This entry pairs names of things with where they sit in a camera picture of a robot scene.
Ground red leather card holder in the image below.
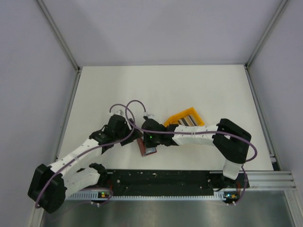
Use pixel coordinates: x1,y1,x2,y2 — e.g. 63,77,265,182
137,137,157,157

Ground yellow plastic card bin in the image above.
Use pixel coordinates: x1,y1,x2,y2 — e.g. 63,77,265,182
164,107,205,127

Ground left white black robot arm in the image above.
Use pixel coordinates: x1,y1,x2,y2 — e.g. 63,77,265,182
27,114,143,213

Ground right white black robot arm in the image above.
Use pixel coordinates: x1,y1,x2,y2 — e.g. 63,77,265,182
142,118,251,187

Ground stack of cards in bin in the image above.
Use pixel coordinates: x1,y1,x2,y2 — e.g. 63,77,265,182
177,115,197,126

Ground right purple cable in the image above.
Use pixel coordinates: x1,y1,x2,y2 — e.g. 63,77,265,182
125,100,258,206

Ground purple cable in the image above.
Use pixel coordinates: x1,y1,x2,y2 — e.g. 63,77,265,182
125,100,258,206
35,104,135,209

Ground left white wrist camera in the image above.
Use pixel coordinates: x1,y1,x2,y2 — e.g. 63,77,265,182
111,110,125,117

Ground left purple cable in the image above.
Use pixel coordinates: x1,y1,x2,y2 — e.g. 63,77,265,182
35,104,135,209

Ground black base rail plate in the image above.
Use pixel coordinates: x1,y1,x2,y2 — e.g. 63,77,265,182
98,169,245,196

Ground white slotted cable duct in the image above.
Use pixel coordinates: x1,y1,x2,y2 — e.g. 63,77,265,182
66,191,237,201

